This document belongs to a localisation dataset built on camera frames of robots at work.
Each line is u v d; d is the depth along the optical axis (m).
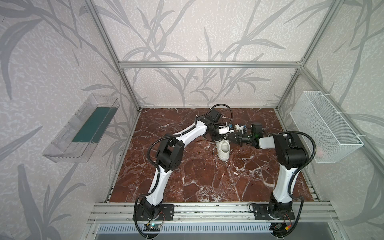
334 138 0.60
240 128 0.94
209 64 0.96
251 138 0.85
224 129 0.83
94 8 0.72
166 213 0.73
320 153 0.72
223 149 0.92
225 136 0.94
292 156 0.54
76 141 0.63
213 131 0.81
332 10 0.72
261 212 0.73
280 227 0.74
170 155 0.55
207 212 0.75
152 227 0.71
